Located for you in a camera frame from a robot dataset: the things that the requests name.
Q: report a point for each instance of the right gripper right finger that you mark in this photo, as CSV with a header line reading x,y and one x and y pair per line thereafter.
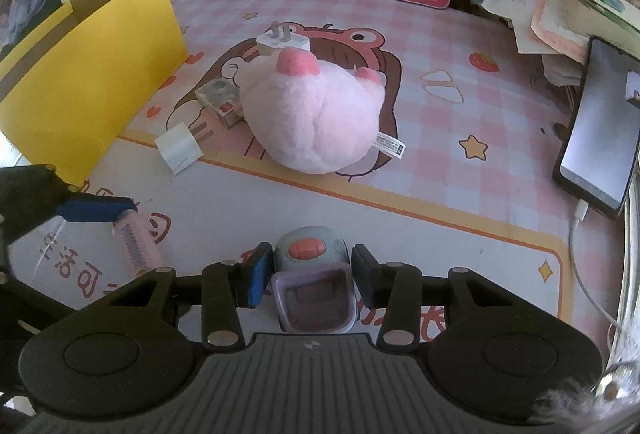
x,y
394,287

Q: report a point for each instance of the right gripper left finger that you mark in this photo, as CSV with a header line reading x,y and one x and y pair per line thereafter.
x,y
226,287

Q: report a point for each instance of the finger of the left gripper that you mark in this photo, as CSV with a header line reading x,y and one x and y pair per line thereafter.
x,y
95,209

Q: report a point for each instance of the pink comb case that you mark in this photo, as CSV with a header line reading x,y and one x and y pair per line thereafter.
x,y
139,250

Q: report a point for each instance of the grey toy stapler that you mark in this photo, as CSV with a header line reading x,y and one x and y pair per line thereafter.
x,y
312,283

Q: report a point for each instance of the yellow cardboard box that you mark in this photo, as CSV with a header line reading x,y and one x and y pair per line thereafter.
x,y
72,86

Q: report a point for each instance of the white charger plug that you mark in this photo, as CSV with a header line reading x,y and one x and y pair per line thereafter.
x,y
181,146
282,35

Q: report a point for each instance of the pink checkered table mat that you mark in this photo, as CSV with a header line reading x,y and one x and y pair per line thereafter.
x,y
420,133

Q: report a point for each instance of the small beige cube box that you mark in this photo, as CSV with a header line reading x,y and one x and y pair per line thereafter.
x,y
222,98

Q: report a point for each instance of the pink plush pig toy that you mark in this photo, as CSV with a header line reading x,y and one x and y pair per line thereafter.
x,y
314,116

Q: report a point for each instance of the black smartphone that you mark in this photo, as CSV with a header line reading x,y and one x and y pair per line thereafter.
x,y
597,159

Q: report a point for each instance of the stack of papers and books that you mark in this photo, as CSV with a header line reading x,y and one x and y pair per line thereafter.
x,y
561,31

